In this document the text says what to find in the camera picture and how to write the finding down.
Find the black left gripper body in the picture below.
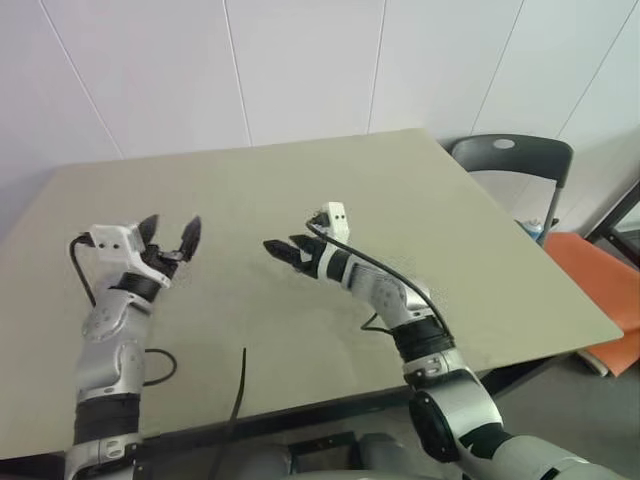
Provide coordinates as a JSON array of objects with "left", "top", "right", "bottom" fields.
[{"left": 140, "top": 244, "right": 184, "bottom": 277}]

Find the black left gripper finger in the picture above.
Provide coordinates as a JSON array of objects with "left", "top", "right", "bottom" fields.
[
  {"left": 177, "top": 215, "right": 203, "bottom": 262},
  {"left": 137, "top": 214, "right": 160, "bottom": 248}
]

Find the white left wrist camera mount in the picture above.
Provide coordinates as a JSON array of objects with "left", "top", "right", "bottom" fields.
[{"left": 89, "top": 223, "right": 172, "bottom": 290}]

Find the blue bottle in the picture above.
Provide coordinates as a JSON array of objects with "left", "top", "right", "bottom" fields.
[{"left": 519, "top": 217, "right": 546, "bottom": 244}]

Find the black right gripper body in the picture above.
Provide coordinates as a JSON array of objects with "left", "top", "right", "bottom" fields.
[{"left": 296, "top": 241, "right": 327, "bottom": 281}]

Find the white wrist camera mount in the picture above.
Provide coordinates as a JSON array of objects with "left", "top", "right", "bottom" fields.
[
  {"left": 89, "top": 223, "right": 172, "bottom": 290},
  {"left": 308, "top": 201, "right": 350, "bottom": 282}
]

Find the black bracket on robot body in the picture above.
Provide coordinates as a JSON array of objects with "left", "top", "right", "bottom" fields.
[{"left": 288, "top": 431, "right": 362, "bottom": 472}]

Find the orange seat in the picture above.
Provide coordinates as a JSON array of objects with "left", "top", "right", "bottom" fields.
[{"left": 541, "top": 230, "right": 640, "bottom": 378}]

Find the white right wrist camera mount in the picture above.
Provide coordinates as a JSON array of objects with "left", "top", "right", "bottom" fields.
[{"left": 308, "top": 201, "right": 350, "bottom": 282}]

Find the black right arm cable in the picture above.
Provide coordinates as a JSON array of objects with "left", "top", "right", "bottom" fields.
[{"left": 305, "top": 217, "right": 454, "bottom": 347}]

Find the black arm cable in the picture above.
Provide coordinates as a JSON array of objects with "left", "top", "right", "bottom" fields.
[
  {"left": 68, "top": 231, "right": 177, "bottom": 387},
  {"left": 305, "top": 217, "right": 454, "bottom": 347}
]

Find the black plastic chair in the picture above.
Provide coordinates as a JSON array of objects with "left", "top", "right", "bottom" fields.
[{"left": 449, "top": 133, "right": 575, "bottom": 247}]

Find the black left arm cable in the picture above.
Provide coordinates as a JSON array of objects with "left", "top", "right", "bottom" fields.
[{"left": 68, "top": 231, "right": 177, "bottom": 387}]

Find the black metal frame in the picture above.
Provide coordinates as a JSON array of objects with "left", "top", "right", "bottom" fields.
[{"left": 611, "top": 173, "right": 640, "bottom": 252}]

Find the black table frame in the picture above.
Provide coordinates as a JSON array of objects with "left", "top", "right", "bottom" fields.
[{"left": 0, "top": 356, "right": 577, "bottom": 460}]

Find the white flat board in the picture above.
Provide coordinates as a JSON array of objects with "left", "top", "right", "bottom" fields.
[{"left": 574, "top": 346, "right": 612, "bottom": 379}]

